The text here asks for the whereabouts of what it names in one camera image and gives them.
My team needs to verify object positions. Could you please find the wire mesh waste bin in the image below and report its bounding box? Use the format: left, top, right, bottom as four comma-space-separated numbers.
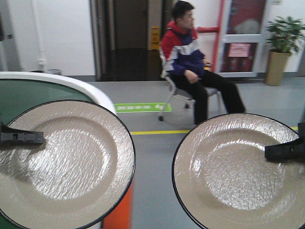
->
46, 69, 61, 75

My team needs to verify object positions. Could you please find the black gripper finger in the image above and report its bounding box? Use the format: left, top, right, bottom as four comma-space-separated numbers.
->
0, 121, 45, 146
264, 123, 305, 161

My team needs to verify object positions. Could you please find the yellow wet floor sign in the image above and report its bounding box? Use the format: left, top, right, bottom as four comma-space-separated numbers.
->
150, 26, 160, 50

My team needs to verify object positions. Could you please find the green circular conveyor belt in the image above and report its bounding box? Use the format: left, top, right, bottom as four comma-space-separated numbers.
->
0, 79, 93, 124

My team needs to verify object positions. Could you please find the beige plate black rim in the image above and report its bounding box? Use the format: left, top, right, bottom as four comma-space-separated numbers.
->
0, 100, 135, 229
172, 114, 305, 229

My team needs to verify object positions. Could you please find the red fire hose cabinet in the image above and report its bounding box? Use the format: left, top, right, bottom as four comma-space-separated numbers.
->
214, 0, 271, 78

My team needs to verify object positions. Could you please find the seated man red blue jacket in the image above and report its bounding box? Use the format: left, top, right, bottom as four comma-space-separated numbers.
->
160, 0, 246, 125

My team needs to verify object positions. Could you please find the white outer rim right segment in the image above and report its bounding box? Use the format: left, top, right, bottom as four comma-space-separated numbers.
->
0, 72, 116, 115

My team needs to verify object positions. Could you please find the potted plant tan pot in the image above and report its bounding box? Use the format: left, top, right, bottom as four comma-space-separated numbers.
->
265, 16, 305, 86

